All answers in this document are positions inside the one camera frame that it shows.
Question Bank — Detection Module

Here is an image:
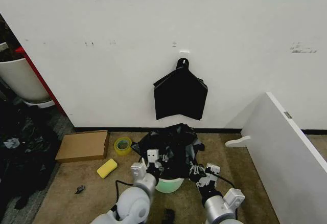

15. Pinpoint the pile of black bags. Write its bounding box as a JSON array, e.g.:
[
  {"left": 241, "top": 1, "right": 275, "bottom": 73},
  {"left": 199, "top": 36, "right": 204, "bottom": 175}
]
[{"left": 0, "top": 98, "right": 61, "bottom": 211}]

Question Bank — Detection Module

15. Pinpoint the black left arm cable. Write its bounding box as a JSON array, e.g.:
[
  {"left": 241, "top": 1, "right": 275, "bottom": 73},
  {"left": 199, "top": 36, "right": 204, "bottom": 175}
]
[{"left": 114, "top": 180, "right": 135, "bottom": 206}]

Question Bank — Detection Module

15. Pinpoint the crumpled grey wrapper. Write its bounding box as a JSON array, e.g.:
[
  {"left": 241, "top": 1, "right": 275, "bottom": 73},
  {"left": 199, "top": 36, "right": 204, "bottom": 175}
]
[{"left": 3, "top": 137, "right": 20, "bottom": 150}]

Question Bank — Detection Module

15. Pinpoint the hanging stack of black bags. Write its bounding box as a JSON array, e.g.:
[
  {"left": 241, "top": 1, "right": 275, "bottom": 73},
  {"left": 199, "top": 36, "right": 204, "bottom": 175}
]
[{"left": 152, "top": 58, "right": 208, "bottom": 121}]

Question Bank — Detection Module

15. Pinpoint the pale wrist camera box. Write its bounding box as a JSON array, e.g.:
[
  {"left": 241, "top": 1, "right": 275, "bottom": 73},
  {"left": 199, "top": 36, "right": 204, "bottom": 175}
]
[
  {"left": 146, "top": 149, "right": 158, "bottom": 164},
  {"left": 205, "top": 163, "right": 221, "bottom": 181}
]

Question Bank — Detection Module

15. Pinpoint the yellow-green tape roll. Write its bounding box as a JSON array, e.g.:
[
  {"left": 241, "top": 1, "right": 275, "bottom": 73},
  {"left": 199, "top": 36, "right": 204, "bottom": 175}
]
[{"left": 113, "top": 137, "right": 133, "bottom": 156}]

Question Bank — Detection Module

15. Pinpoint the white curved bracket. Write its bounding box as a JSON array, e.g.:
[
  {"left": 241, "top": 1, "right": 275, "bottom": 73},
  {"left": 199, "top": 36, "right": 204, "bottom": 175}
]
[{"left": 224, "top": 135, "right": 252, "bottom": 148}]

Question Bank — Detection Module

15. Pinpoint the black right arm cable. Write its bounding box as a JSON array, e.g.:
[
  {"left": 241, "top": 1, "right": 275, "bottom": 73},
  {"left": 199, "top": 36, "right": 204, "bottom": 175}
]
[{"left": 214, "top": 173, "right": 236, "bottom": 189}]

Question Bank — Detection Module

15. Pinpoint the white board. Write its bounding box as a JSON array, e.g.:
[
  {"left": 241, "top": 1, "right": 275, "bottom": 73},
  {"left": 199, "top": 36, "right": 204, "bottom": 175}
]
[{"left": 241, "top": 91, "right": 327, "bottom": 224}]

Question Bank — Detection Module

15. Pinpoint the white plant pot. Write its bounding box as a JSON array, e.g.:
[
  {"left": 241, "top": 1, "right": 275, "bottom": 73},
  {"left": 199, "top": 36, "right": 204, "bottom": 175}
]
[{"left": 0, "top": 57, "right": 51, "bottom": 101}]

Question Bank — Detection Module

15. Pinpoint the black garbage bag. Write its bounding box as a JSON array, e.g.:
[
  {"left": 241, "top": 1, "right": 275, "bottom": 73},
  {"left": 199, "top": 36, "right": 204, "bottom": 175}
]
[{"left": 130, "top": 122, "right": 206, "bottom": 179}]

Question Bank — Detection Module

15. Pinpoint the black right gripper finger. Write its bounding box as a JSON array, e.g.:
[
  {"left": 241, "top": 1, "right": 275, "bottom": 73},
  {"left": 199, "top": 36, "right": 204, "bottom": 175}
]
[
  {"left": 188, "top": 163, "right": 204, "bottom": 176},
  {"left": 196, "top": 172, "right": 213, "bottom": 187}
]

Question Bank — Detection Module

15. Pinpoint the flat brown cardboard box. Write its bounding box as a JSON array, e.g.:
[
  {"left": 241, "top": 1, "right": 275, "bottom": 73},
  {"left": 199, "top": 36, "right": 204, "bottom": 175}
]
[{"left": 55, "top": 130, "right": 111, "bottom": 164}]

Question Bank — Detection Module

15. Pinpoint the yellow sponge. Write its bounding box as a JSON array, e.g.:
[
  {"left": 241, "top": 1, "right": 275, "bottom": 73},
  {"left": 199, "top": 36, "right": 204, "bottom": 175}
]
[{"left": 96, "top": 158, "right": 119, "bottom": 179}]

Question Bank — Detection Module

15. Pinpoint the pale green trash bin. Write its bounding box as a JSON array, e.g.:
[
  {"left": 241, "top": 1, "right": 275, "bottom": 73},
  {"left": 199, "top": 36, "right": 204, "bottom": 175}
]
[{"left": 155, "top": 175, "right": 185, "bottom": 194}]

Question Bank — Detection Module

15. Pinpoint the white pot saucer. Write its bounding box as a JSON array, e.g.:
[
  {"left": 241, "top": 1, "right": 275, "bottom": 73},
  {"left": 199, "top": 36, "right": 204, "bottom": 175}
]
[{"left": 21, "top": 98, "right": 56, "bottom": 108}]

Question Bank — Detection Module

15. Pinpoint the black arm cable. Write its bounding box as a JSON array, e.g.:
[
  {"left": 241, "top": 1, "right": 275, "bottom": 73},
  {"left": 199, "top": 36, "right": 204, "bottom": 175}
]
[
  {"left": 214, "top": 173, "right": 236, "bottom": 189},
  {"left": 114, "top": 180, "right": 135, "bottom": 206}
]

